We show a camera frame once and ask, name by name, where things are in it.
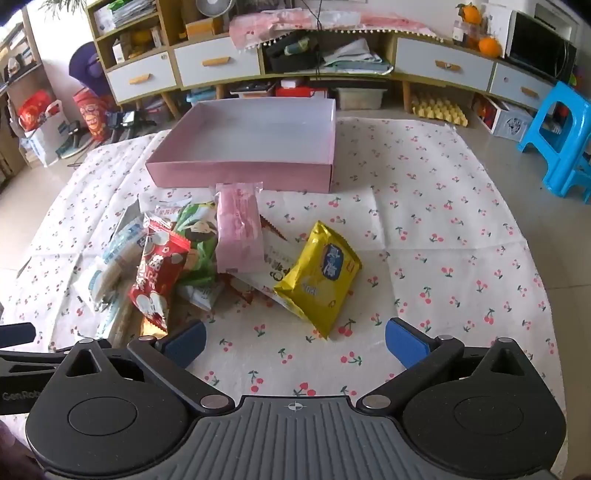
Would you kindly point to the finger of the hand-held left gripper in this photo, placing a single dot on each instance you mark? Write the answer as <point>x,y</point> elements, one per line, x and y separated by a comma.
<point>16,335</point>

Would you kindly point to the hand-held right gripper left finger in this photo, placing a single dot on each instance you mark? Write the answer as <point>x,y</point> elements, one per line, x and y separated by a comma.
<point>187,342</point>

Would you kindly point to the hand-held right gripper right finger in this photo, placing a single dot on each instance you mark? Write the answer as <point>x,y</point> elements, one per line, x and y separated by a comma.
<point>406,344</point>

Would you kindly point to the white green snack packet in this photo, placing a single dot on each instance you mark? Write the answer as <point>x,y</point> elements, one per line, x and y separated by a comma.
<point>203,295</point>

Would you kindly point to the white blue cracker packet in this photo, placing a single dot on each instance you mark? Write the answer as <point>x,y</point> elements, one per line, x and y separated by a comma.
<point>99,281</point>
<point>122,249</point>

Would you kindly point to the yellow snack packet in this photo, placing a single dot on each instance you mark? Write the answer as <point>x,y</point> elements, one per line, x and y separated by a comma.
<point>318,277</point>

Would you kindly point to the white black-print snack packet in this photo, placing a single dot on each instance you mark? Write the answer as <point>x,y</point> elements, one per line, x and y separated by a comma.
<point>272,264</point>

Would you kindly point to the pink snack packet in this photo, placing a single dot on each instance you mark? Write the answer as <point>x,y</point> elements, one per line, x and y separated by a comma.
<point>238,230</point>

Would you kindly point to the white red-print snack packet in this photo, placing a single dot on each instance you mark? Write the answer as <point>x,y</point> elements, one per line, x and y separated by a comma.
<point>161,203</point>

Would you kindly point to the red zigzag-edged snack packet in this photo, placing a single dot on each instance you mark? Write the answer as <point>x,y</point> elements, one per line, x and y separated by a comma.
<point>271,228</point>

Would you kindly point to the pink cardboard box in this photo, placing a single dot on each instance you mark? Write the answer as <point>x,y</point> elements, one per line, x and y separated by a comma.
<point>240,177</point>

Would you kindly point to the cherry printed cloth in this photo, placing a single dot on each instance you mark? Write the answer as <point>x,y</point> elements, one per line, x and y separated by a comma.
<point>415,230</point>

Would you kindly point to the white paper bag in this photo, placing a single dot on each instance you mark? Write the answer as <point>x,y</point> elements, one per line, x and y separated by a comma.
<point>48,143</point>

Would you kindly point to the green flat object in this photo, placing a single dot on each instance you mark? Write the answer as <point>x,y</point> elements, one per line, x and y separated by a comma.
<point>71,147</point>

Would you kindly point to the red gift box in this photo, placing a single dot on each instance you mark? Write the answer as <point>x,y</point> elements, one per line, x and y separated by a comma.
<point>34,110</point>

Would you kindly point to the black small tripod device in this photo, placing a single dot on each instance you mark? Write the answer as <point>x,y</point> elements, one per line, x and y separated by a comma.
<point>127,122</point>

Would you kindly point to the red printed gift bag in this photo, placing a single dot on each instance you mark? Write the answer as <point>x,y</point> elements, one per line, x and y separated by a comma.
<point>92,117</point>

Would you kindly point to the yellow egg tray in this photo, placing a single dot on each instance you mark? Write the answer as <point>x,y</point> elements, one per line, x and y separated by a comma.
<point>438,110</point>

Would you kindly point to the white printed box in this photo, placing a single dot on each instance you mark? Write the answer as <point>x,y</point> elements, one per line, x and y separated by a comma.
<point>508,120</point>

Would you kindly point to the blue-lidded plastic box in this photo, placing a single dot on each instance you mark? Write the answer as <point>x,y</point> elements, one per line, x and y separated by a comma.
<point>201,96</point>

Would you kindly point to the clear plastic storage box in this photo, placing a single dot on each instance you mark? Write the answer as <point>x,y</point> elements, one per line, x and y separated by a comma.
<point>360,98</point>

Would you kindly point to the wooden bookshelf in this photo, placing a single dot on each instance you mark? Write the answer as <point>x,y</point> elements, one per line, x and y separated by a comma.
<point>18,83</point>

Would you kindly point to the dark-lidded plastic box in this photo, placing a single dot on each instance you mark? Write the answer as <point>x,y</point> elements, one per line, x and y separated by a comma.
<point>251,90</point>

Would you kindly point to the white drawer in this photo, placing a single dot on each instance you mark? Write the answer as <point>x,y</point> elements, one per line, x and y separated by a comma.
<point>521,90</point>
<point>217,64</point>
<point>443,69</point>
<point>141,81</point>

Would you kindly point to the purple round object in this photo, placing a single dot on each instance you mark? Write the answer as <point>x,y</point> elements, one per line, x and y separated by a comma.
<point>85,64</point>

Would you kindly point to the blue plastic stool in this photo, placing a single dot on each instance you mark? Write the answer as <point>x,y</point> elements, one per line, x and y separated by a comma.
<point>558,99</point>

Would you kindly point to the low wooden drawer cabinet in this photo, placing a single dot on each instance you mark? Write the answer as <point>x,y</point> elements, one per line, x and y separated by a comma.
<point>391,55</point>

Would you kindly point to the white green paper pile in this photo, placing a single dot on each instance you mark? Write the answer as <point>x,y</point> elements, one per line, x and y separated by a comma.
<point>355,57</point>

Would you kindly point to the small white box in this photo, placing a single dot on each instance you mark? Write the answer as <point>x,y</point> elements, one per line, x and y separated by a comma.
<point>119,51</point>

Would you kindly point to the black storage box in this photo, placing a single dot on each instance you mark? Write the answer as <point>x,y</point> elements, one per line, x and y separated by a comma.
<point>288,57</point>

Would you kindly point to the orange fruit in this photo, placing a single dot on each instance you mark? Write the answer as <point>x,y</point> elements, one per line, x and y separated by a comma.
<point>471,14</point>
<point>489,46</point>

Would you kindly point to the orange cardboard box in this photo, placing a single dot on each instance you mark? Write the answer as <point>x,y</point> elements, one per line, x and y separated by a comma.
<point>205,27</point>

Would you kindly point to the tall wooden shelf cabinet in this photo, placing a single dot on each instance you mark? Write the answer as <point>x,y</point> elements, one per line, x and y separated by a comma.
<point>170,23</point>

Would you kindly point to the black microwave oven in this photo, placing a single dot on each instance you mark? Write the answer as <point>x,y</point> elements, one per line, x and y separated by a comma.
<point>538,48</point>

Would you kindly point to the pink tasselled cloth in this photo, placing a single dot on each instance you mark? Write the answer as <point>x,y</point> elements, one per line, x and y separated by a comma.
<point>268,27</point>

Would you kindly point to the green potted plant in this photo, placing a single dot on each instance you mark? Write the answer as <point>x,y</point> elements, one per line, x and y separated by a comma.
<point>60,5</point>

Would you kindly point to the stack of papers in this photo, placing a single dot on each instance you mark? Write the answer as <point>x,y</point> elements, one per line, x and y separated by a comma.
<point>134,14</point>

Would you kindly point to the white desk fan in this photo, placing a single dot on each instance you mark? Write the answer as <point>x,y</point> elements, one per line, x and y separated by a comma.
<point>214,7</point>

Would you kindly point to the white printer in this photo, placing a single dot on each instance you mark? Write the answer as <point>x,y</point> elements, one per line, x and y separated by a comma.
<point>558,11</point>

